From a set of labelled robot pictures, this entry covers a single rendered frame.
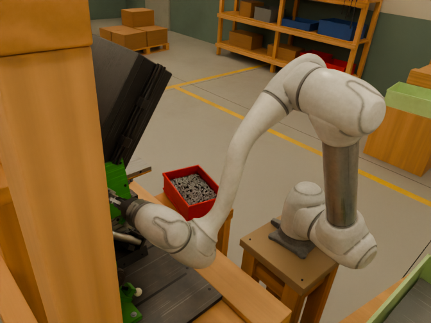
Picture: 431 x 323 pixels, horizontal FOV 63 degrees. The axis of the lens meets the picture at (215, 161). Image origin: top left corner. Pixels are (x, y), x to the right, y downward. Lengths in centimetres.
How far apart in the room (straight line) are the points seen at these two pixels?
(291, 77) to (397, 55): 547
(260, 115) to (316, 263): 74
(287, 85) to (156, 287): 82
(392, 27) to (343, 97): 556
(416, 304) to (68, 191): 139
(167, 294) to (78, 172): 94
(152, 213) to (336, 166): 53
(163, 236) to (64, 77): 62
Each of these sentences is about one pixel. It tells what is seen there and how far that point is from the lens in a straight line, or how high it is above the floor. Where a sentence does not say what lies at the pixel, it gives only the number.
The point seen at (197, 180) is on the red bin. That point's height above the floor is 88.
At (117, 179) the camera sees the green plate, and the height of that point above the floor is 121.
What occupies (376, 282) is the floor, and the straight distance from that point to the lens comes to 286.
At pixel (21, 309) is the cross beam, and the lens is 89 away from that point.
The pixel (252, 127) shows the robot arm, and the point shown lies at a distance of 99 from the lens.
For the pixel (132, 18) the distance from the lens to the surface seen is 785.
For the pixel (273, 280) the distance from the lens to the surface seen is 161.
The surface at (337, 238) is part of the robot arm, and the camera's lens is 129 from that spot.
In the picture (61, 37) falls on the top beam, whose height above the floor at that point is 186.
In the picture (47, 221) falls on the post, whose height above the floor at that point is 166.
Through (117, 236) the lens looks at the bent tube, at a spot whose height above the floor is 103.
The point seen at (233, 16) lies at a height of 82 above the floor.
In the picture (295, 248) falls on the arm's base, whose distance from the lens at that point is 153.
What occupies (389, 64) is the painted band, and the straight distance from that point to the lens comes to 650.
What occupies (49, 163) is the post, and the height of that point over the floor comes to 174.
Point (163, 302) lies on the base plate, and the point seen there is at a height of 90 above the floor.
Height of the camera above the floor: 194
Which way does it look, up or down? 31 degrees down
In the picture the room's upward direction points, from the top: 4 degrees clockwise
